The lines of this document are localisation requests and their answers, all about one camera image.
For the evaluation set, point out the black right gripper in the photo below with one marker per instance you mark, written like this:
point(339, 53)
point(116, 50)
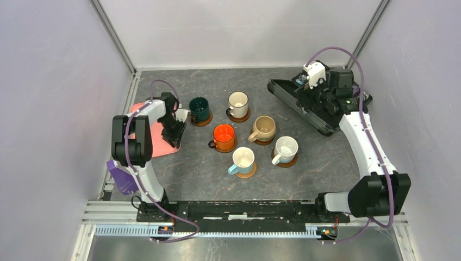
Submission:
point(303, 94)

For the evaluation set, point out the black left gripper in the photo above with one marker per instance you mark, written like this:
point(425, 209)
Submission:
point(174, 138)

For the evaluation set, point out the pink tray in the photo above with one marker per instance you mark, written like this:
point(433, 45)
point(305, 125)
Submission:
point(160, 146)

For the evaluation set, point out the brown wooden coaster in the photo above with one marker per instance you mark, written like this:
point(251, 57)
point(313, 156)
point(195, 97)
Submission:
point(223, 147)
point(285, 165)
point(242, 119)
point(202, 123)
point(263, 143)

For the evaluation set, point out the dark green mug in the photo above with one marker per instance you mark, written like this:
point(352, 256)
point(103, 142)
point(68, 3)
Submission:
point(200, 110)

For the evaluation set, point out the orange mug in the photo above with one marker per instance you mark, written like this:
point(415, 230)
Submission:
point(223, 132)

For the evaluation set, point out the white mug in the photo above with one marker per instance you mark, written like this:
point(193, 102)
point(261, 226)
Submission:
point(285, 150)

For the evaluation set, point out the beige mug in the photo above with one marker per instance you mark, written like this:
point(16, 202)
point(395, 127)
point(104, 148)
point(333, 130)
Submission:
point(263, 129)

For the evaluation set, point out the cream mug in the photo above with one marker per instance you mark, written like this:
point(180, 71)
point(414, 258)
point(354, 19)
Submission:
point(237, 104)

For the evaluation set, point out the light blue mug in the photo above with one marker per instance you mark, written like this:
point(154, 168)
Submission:
point(243, 161)

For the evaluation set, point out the woven rattan coaster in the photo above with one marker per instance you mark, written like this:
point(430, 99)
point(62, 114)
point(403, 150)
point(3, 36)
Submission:
point(249, 174)

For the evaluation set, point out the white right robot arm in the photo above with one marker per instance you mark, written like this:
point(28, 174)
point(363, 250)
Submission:
point(381, 190)

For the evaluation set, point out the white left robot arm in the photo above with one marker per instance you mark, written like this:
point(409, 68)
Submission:
point(132, 148)

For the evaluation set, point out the black poker chip case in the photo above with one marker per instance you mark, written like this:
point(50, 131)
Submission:
point(347, 96)

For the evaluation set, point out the purple plastic stand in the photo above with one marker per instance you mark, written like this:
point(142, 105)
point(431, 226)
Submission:
point(123, 179)

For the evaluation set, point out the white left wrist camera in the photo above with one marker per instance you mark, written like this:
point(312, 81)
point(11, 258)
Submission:
point(181, 115)

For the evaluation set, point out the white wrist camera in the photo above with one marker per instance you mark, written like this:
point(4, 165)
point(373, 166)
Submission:
point(181, 115)
point(316, 74)

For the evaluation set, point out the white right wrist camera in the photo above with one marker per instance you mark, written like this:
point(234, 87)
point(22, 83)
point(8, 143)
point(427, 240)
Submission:
point(316, 74)

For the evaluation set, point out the aluminium frame rail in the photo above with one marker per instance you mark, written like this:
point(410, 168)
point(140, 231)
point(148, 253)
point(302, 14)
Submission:
point(118, 218)

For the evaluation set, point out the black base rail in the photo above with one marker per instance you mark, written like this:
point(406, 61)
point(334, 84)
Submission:
point(240, 216)

